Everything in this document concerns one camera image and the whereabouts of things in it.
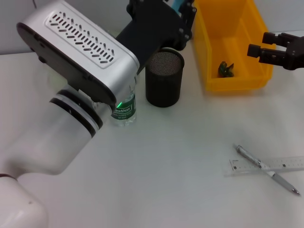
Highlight clear green-label water bottle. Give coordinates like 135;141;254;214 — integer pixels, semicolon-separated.
110;80;138;127

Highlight yellow plastic bin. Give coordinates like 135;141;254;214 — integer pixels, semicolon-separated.
192;0;277;92

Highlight blue and teal scissors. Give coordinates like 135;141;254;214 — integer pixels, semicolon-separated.
171;0;185;12

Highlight clear plastic ruler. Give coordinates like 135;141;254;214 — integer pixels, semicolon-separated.
229;155;304;173

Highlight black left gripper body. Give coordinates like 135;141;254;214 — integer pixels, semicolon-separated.
115;0;189;70

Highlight black mesh pen holder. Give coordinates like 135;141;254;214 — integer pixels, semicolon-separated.
144;47;185;108

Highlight green plastic wrapper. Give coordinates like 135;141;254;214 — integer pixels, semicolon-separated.
218;61;236;78

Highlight clear grey ballpoint pen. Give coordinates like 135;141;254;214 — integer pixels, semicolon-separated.
234;144;301;197

